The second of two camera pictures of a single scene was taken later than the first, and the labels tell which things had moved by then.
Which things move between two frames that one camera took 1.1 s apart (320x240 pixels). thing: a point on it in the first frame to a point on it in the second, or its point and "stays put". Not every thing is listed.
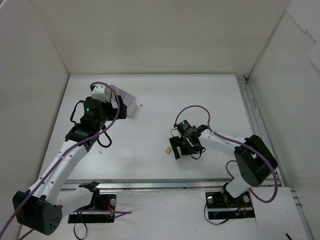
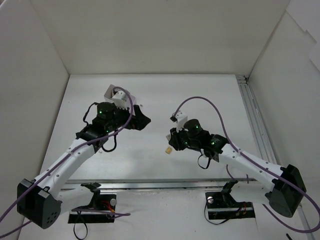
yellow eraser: (168, 150) stays put
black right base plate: (222, 206) stays put
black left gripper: (119, 110) to (135, 118)
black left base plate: (107, 202) stays put
